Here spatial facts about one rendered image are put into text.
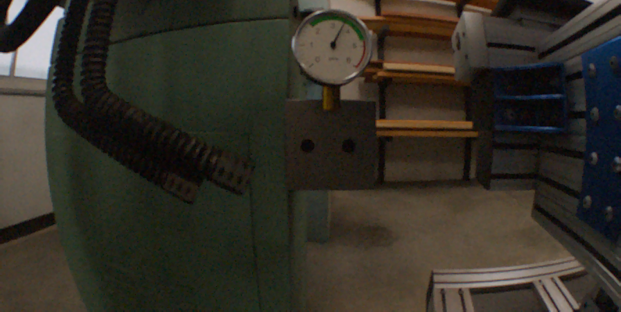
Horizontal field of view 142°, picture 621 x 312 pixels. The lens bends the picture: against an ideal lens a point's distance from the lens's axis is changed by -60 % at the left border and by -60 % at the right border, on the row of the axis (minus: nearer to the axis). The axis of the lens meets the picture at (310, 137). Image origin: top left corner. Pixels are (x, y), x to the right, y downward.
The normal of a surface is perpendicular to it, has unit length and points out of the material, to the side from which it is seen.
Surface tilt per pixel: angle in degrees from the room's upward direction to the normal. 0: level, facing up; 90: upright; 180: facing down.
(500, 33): 90
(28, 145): 90
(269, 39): 90
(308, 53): 90
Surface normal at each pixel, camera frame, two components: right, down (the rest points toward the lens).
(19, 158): 0.99, 0.01
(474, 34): -0.36, 0.05
